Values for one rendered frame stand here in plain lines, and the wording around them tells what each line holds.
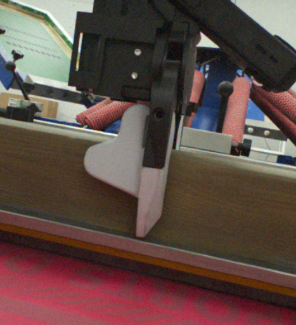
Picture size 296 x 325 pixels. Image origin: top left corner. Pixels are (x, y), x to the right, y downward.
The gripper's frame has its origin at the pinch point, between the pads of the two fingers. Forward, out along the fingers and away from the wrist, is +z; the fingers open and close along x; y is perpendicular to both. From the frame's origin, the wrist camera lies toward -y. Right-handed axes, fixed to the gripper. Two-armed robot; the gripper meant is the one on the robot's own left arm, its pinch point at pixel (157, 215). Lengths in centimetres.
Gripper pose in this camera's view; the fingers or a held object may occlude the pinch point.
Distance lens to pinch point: 35.7
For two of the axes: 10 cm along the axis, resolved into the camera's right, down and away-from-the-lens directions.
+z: -1.4, 9.9, 0.8
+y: -9.8, -1.5, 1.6
